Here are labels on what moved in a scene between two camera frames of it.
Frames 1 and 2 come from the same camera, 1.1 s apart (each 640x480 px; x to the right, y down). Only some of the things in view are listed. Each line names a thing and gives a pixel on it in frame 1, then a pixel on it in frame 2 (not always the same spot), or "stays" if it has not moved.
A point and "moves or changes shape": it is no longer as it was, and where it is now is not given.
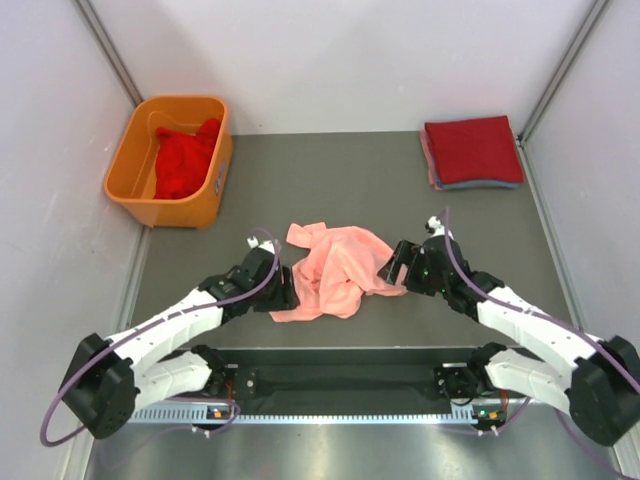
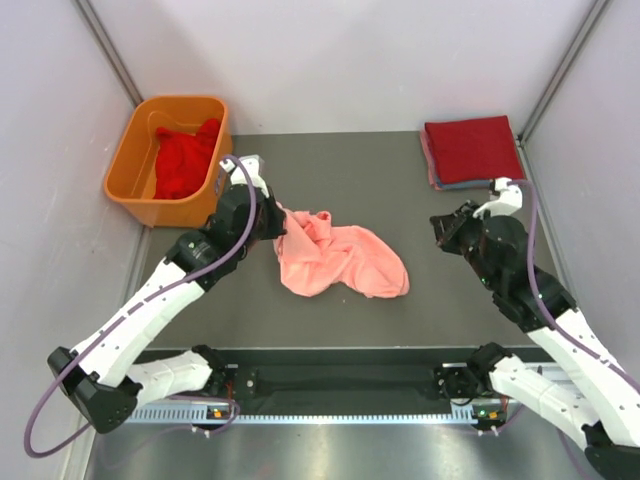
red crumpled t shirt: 184,159 stays
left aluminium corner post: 111,52 stays
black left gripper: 285,298 → 277,215
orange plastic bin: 172,163 stays
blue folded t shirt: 477,184 stays
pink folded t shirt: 431,174 stays
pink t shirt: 339,265 moves or changes shape
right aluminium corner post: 596,14 stays
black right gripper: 402,255 → 447,225
